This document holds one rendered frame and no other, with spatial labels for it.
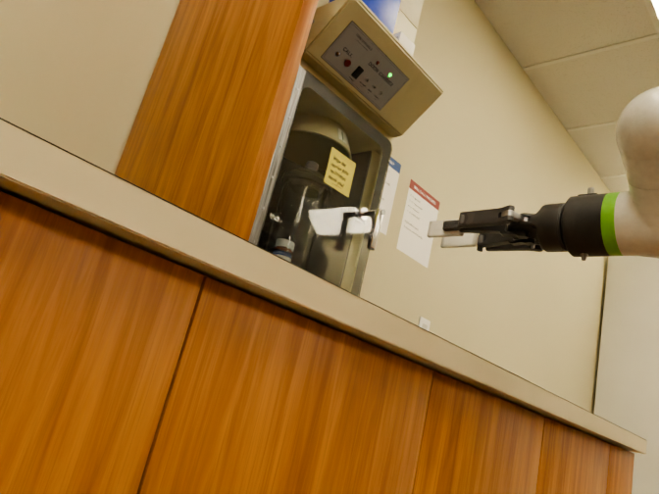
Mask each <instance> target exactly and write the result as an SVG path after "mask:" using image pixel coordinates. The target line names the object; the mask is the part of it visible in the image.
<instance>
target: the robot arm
mask: <svg viewBox="0 0 659 494"><path fill-rule="evenodd" d="M616 141H617V145H618V148H619V151H620V154H621V158H622V161H623V165H624V168H625V172H626V176H627V180H628V185H629V191H624V192H613V193H603V194H597V193H594V188H593V187H589V188H588V189H587V194H579V195H578V196H572V197H570V198H569V199H568V200H567V202H566V203H557V204H546V205H543V206H542V207H541V208H540V210H539V211H538V212H537V213H536V214H529V213H522V214H518V213H516V212H515V207H514V206H512V205H509V206H505V207H502V208H498V209H488V210H479V211H470V212H461V213H460V216H459V219H458V220H445V221H432V222H430V225H429V230H428V235H427V237H428V238H432V237H442V239H441V244H440V247H441V248H456V247H477V245H478V248H477V251H480V252H482V248H484V247H485V250H486V251H488V252H489V251H535V252H542V251H543V250H544V251H545V252H569V253H570V254H571V255H572V256H573V257H582V261H586V258H587V257H612V256H640V257H650V258H657V259H659V86H658V87H655V88H652V89H649V90H647V91H645V92H643V93H641V94H639V95H638V96H636V97H635V98H634V99H633V100H632V101H631V102H630V103H629V104H628V105H627V106H626V108H625V109H624V110H623V112H622V114H621V115H620V116H619V119H618V122H617V127H616ZM507 225H508V227H507ZM479 234H480V235H479Z"/></svg>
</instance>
